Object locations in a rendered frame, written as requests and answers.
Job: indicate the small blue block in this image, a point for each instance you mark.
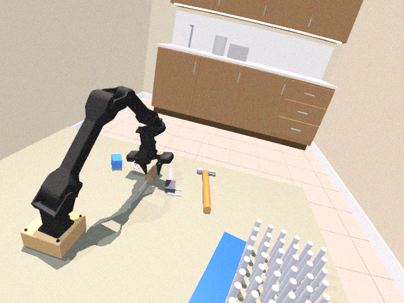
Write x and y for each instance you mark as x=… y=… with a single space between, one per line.
x=116 y=161

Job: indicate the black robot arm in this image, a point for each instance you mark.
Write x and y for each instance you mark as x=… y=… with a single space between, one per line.
x=56 y=196

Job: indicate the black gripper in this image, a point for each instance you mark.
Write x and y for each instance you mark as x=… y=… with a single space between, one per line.
x=164 y=158

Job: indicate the blue flat strip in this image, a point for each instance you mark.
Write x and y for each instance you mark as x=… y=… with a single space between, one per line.
x=220 y=272

